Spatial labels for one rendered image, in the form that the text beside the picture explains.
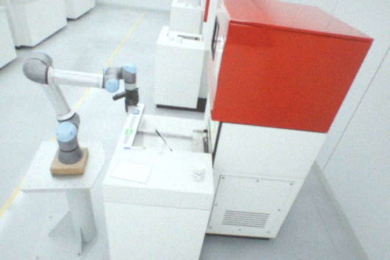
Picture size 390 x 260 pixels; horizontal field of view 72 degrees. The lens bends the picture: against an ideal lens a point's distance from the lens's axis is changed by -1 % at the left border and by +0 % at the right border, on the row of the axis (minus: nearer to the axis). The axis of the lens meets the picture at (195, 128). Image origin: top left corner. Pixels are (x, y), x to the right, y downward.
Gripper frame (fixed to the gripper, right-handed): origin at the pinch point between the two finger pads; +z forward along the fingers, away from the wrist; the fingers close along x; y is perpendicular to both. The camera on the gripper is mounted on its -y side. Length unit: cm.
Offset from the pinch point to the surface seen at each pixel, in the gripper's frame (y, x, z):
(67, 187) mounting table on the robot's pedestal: -28, -42, 29
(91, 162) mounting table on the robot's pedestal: -20.6, -18.9, 28.7
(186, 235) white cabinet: 47, -50, 56
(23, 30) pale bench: -268, 353, 74
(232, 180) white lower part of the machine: 77, -15, 37
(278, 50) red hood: 81, -15, -59
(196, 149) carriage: 49, -2, 23
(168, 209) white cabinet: 34, -50, 31
